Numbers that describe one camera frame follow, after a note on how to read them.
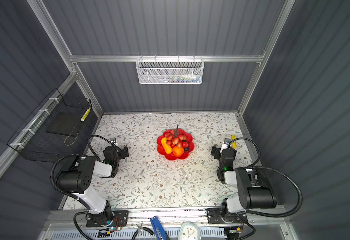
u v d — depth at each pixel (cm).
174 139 89
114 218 73
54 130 72
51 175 45
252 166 69
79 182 47
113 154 75
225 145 79
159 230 69
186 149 95
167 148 96
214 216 74
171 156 95
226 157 70
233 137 78
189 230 68
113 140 85
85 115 81
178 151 92
